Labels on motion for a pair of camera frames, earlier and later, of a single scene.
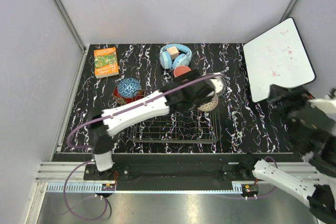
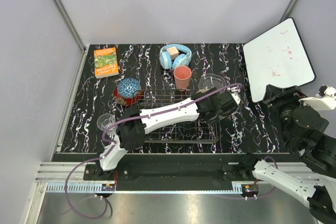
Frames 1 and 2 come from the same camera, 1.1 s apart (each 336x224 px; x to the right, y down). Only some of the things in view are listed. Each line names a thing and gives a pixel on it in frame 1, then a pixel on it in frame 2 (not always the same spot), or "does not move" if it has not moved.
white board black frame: x=277 y=56 does not move
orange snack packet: x=106 y=63 does not move
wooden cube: x=173 y=52 does not move
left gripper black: x=191 y=76 -> x=220 y=114
